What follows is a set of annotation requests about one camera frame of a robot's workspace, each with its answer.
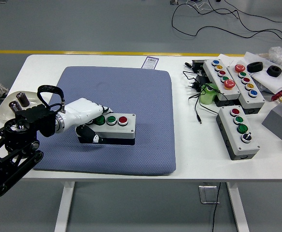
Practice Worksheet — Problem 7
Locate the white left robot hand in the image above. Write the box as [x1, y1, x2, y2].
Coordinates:
[63, 97, 114, 144]

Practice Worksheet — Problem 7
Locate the grey four-button control box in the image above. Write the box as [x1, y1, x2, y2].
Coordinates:
[215, 105, 261, 161]
[77, 112, 136, 146]

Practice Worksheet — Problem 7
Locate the grey five-button control box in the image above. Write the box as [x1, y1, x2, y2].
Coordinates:
[227, 63, 266, 115]
[203, 59, 241, 107]

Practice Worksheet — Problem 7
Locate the beige shallow tray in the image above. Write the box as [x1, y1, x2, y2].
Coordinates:
[0, 90, 45, 121]

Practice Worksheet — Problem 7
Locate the blue-grey textured mat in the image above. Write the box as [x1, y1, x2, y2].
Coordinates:
[26, 66, 177, 176]

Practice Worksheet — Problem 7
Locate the dark cylindrical capacitor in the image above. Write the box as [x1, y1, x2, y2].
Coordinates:
[9, 101, 23, 116]
[16, 93, 30, 108]

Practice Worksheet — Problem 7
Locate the purple-edged white label card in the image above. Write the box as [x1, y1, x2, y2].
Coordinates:
[142, 56, 160, 70]

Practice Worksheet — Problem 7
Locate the white table leg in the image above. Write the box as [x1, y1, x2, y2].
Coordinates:
[54, 180, 75, 232]
[226, 181, 250, 232]

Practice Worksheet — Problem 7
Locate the small black electronic module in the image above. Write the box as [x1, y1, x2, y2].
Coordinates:
[184, 59, 208, 73]

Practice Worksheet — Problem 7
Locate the light green cup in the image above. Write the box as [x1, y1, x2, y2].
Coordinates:
[200, 83, 219, 105]

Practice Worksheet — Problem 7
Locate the metal floor socket plate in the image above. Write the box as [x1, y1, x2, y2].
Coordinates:
[198, 185, 221, 204]

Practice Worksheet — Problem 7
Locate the white paper sheet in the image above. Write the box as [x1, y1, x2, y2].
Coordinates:
[243, 51, 282, 92]
[218, 53, 247, 67]

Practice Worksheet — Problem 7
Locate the small red part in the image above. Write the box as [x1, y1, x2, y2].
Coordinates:
[270, 90, 282, 102]

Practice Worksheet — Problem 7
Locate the grey block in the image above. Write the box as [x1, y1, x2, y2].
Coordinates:
[261, 99, 282, 142]

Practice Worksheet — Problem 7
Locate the clear bubble wrap bag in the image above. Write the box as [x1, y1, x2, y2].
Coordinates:
[267, 46, 282, 71]

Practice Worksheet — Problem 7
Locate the black power adapter with cord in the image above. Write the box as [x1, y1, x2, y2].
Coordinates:
[182, 70, 228, 125]

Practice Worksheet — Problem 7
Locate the white floor cable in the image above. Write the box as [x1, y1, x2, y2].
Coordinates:
[186, 0, 214, 14]

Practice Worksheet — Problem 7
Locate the black cable under table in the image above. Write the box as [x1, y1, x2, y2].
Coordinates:
[211, 182, 222, 232]

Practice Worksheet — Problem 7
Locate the black foam ring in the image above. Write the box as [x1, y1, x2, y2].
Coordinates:
[266, 65, 282, 77]
[246, 61, 264, 73]

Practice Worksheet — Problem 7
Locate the black floor cable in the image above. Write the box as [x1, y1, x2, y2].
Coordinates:
[171, 0, 282, 40]

